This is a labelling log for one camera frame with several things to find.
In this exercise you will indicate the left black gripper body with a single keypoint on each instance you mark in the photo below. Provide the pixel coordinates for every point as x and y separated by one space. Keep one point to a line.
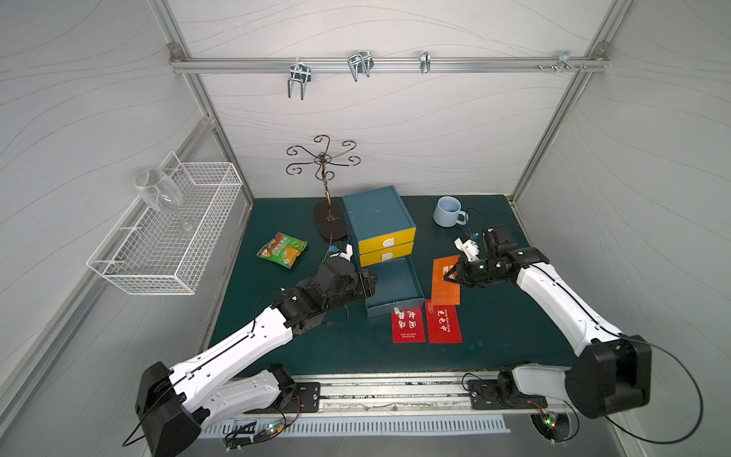
363 283

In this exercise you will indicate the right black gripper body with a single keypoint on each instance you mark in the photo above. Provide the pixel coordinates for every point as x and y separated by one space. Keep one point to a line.
468 271

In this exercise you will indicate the orange postcard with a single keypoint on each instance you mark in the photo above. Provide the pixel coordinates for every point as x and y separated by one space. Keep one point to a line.
444 293

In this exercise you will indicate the teal bottom drawer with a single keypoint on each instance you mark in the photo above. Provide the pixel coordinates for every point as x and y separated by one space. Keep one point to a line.
397 288

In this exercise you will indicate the red postcard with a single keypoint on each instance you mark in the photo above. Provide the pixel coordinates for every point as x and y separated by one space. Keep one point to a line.
408 327
443 324

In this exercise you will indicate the yellow top drawer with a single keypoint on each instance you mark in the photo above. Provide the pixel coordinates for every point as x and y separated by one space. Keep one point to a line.
386 241

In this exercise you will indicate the yellow drawer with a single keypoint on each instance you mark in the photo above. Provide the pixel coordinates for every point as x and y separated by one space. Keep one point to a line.
383 255
386 241

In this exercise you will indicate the teal drawer cabinet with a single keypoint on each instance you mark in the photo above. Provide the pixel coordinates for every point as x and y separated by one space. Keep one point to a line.
376 212

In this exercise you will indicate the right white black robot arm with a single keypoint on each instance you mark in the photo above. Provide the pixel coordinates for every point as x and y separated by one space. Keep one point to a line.
612 371

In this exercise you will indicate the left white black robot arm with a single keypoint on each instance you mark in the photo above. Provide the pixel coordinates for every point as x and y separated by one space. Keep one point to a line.
175 404

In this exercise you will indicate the light blue mug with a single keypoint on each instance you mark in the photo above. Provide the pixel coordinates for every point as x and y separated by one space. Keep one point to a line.
448 213

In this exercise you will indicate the bronze mug tree stand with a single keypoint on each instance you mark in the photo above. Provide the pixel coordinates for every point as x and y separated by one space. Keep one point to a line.
330 219

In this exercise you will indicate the green snack packet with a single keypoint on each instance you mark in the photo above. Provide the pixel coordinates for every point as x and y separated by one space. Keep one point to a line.
283 250

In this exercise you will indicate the left controller wiring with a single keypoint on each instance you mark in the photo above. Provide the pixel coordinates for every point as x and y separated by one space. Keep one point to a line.
257 428

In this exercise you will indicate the white vent strip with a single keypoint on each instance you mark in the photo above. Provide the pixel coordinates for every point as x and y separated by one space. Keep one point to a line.
397 425

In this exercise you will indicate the clear wine glass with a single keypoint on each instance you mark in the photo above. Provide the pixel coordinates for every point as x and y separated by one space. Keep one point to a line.
162 194

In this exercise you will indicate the small metal clip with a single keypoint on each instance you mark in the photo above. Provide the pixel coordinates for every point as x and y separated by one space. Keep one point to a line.
425 62

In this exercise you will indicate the metal double hook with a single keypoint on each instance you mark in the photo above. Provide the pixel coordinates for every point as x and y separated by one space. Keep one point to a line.
299 76

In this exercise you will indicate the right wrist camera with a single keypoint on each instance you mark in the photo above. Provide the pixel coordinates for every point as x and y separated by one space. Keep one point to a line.
470 247

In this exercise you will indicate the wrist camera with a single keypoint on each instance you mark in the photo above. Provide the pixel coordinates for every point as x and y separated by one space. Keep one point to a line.
470 247
341 249

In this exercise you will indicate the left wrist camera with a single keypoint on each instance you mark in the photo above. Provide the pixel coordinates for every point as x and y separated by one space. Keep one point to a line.
341 249

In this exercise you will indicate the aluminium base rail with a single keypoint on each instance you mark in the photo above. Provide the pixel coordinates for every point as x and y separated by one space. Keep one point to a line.
341 394

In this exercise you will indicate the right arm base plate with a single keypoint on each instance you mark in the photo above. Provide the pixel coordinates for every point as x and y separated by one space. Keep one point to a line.
491 395

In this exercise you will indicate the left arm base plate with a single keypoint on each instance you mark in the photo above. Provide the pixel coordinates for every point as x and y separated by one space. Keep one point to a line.
300 397

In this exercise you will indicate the white wire basket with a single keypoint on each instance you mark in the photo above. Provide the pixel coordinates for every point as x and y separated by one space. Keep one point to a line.
149 253

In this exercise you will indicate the aluminium top rail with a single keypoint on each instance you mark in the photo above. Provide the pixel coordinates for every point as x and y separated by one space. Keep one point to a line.
382 65

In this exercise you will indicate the metal wire hook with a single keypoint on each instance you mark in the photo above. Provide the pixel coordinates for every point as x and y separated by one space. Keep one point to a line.
360 63

